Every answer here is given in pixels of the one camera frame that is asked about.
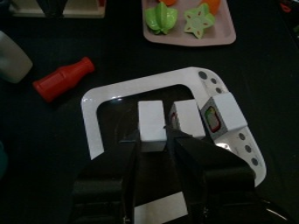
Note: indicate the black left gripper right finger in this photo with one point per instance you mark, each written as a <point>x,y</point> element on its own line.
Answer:
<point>218,175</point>

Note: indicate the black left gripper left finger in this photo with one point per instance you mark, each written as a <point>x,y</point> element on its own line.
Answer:
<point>105,180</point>

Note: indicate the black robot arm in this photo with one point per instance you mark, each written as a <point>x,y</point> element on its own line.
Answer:
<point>51,7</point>

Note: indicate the white sushi piece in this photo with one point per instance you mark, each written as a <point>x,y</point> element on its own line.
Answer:
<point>189,118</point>
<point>151,125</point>
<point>226,115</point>

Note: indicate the white toy stove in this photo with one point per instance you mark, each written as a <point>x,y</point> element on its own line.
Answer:
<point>129,87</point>

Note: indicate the orange toy fruit piece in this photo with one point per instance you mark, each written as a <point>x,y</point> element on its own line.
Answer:
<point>169,1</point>
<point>213,4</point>

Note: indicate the red toy bottle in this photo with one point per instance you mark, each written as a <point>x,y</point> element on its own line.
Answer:
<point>65,79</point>

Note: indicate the grey-white toy container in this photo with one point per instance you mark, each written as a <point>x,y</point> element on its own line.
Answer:
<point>11,61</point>

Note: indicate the pink tray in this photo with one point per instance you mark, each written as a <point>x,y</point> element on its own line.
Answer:
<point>194,36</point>

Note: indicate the green starfruit half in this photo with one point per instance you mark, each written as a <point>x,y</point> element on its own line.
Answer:
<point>161,18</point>
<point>199,21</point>

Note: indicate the white wooden toy box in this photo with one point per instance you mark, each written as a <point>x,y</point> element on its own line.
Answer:
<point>78,10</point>

